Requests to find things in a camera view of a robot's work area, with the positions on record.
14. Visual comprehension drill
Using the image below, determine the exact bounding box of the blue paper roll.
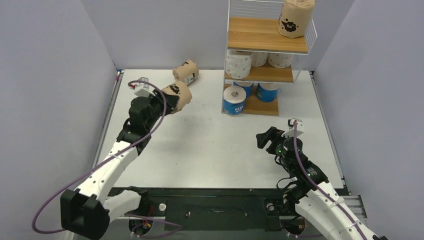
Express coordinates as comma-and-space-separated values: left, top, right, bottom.
222, 85, 247, 115
256, 82, 280, 103
233, 81, 254, 98

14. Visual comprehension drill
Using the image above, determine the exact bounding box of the floral white paper roll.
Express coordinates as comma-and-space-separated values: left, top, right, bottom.
267, 53, 294, 69
224, 49, 253, 79
251, 51, 269, 67

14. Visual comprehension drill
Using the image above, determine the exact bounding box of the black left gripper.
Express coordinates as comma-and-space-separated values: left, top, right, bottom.
145, 88, 179, 131

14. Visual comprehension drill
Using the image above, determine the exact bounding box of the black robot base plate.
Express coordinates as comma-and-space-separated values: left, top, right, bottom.
115, 187, 316, 233

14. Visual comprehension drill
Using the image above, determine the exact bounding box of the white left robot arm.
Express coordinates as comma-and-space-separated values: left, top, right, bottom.
60, 90, 180, 240

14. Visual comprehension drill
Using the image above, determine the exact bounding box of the white wire wooden shelf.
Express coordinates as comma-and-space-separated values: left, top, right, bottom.
223, 0, 318, 117

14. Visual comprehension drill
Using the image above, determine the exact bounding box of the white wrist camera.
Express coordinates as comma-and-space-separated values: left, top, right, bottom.
281, 118, 305, 138
128, 77, 153, 97

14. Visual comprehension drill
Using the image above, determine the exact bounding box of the brown paper roll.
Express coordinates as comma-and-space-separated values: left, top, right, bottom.
172, 59, 200, 85
161, 81, 193, 115
277, 0, 316, 39

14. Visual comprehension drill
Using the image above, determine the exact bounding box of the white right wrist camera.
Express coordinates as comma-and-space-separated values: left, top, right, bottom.
281, 118, 305, 138

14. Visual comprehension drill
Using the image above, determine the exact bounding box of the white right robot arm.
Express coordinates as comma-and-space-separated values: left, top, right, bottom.
255, 125, 386, 240

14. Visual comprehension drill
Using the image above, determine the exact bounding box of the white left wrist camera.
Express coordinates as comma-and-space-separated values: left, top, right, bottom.
128, 77, 153, 97

